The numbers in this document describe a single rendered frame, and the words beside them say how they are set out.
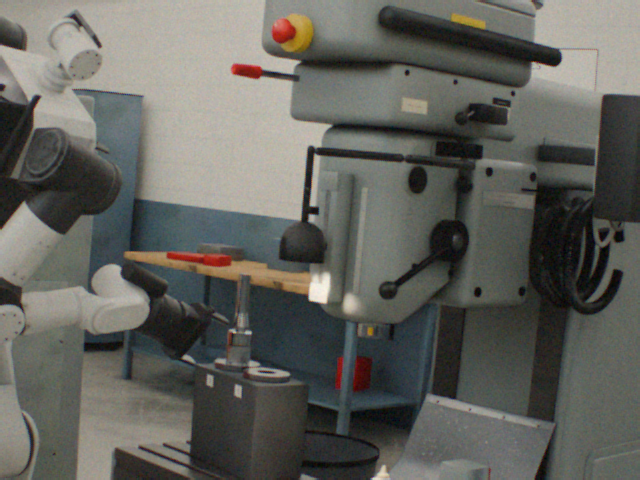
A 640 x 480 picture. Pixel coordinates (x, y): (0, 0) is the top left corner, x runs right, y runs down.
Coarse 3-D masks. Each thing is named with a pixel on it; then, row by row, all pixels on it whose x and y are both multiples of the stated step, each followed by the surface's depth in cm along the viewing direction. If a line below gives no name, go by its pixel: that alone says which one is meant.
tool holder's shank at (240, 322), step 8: (240, 280) 236; (248, 280) 236; (240, 288) 236; (248, 288) 237; (240, 296) 236; (248, 296) 237; (240, 304) 236; (240, 312) 237; (240, 320) 236; (240, 328) 237
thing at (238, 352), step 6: (228, 336) 237; (228, 342) 237; (234, 342) 236; (240, 342) 236; (246, 342) 236; (228, 348) 237; (234, 348) 236; (240, 348) 236; (246, 348) 236; (228, 354) 237; (234, 354) 236; (240, 354) 236; (246, 354) 236; (228, 360) 237; (234, 360) 236; (240, 360) 236; (246, 360) 237
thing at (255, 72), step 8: (240, 64) 194; (248, 64) 195; (232, 72) 194; (240, 72) 193; (248, 72) 194; (256, 72) 195; (264, 72) 197; (272, 72) 199; (288, 80) 202; (296, 80) 203
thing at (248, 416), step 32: (224, 384) 231; (256, 384) 223; (288, 384) 227; (192, 416) 240; (224, 416) 230; (256, 416) 223; (288, 416) 227; (192, 448) 239; (224, 448) 230; (256, 448) 223; (288, 448) 228
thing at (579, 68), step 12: (564, 48) 677; (576, 48) 672; (588, 48) 666; (564, 60) 677; (576, 60) 671; (588, 60) 666; (540, 72) 689; (552, 72) 683; (564, 72) 677; (576, 72) 671; (588, 72) 666; (564, 84) 677; (576, 84) 671; (588, 84) 666
